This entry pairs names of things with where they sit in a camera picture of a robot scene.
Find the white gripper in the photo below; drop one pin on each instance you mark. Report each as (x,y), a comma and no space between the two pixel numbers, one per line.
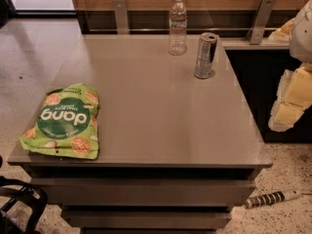
(302,36)

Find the silver redbull can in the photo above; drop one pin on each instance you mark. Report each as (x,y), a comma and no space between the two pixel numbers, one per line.
(205,55)

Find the green rice chip bag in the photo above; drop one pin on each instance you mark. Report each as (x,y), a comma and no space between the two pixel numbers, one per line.
(66,124)

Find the clear plastic water bottle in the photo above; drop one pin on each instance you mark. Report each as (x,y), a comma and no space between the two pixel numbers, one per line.
(178,27)

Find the white power strip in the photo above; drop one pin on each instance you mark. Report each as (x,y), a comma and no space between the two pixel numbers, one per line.
(272,198)

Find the grey drawer cabinet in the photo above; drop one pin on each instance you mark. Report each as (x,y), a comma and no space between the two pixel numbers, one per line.
(176,153)

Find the black chair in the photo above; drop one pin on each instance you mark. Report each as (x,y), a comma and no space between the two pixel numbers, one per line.
(24,207)

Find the right metal bracket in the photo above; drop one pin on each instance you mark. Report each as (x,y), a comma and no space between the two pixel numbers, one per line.
(262,16)

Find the metal bracket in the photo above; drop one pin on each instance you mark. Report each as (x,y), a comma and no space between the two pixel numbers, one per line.
(121,16)
(262,16)

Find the metal rail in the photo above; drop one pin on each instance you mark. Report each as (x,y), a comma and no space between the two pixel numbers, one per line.
(166,30)

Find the left metal bracket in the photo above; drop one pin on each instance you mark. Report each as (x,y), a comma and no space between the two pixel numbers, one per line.
(121,16)

